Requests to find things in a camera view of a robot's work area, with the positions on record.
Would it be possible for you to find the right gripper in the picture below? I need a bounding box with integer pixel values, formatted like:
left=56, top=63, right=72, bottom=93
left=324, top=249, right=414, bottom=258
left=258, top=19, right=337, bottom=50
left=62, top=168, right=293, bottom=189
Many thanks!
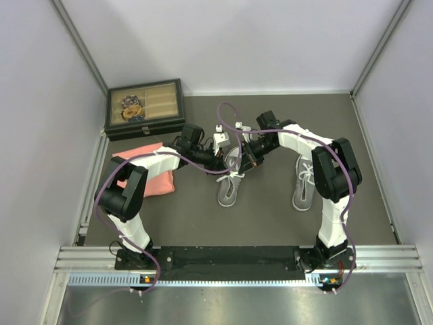
left=240, top=137, right=279, bottom=175

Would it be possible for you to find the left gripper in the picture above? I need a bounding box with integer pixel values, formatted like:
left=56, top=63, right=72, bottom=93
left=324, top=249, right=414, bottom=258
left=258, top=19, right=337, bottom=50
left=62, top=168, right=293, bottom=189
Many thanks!
left=190, top=144, right=230, bottom=176

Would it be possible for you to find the grey sneaker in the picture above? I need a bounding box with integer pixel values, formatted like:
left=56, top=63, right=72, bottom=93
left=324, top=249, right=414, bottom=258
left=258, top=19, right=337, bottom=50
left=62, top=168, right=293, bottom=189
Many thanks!
left=217, top=147, right=242, bottom=207
left=292, top=155, right=315, bottom=212

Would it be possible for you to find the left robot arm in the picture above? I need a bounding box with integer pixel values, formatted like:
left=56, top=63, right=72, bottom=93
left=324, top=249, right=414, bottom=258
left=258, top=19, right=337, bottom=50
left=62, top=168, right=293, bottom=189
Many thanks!
left=94, top=124, right=230, bottom=269

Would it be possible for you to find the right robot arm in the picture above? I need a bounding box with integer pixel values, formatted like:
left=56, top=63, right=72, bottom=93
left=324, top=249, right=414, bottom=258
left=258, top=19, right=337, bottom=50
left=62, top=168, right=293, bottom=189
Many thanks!
left=236, top=111, right=362, bottom=269

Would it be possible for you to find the pink folded cloth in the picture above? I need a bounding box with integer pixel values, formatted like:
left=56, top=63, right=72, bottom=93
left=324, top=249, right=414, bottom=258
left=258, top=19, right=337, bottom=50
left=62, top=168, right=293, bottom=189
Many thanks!
left=112, top=142, right=175, bottom=198

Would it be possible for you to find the dark jewelry box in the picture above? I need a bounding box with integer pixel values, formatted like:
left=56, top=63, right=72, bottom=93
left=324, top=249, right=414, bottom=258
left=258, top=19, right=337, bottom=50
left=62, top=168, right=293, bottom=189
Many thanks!
left=104, top=79, right=186, bottom=142

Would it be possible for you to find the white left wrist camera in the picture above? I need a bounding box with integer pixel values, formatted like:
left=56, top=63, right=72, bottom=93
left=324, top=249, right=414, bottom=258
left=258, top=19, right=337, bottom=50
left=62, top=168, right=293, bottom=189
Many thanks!
left=212, top=125, right=231, bottom=156

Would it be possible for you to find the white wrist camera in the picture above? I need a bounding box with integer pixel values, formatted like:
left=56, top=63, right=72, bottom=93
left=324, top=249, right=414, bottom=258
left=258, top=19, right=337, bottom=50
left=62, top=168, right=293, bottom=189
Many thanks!
left=235, top=122, right=252, bottom=143
left=212, top=125, right=231, bottom=156

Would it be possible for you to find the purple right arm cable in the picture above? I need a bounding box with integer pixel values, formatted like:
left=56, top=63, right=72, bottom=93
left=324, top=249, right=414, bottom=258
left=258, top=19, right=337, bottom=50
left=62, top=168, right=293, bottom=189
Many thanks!
left=216, top=102, right=359, bottom=295

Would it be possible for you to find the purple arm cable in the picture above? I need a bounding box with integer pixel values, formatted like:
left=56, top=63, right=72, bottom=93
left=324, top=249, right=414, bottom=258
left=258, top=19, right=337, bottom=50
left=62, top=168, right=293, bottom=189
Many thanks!
left=216, top=102, right=359, bottom=295
left=69, top=130, right=243, bottom=318

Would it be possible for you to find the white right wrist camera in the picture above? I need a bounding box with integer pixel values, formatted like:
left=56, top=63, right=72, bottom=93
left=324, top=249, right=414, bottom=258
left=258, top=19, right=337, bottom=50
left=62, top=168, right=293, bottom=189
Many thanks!
left=235, top=122, right=252, bottom=143

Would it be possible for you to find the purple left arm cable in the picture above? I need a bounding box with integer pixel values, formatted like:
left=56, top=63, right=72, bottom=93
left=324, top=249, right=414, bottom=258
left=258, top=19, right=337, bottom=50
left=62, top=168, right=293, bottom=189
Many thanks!
left=69, top=130, right=243, bottom=318

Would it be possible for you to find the orange bracelet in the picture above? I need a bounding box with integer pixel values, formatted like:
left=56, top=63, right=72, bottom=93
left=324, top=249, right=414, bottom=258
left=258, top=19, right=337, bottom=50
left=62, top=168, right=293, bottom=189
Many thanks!
left=122, top=106, right=144, bottom=120

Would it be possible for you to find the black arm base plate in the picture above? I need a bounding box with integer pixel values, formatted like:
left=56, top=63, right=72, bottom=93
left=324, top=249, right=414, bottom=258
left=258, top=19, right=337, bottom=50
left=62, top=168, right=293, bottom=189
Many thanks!
left=114, top=245, right=356, bottom=281

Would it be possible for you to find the grey slotted cable duct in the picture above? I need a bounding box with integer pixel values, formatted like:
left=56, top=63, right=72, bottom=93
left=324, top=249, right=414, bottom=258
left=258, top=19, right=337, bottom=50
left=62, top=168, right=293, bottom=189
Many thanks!
left=68, top=273, right=338, bottom=287

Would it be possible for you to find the aluminium frame rail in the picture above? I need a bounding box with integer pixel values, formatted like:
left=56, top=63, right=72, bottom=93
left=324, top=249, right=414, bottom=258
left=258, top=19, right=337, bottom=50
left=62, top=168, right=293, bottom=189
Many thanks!
left=55, top=245, right=422, bottom=273

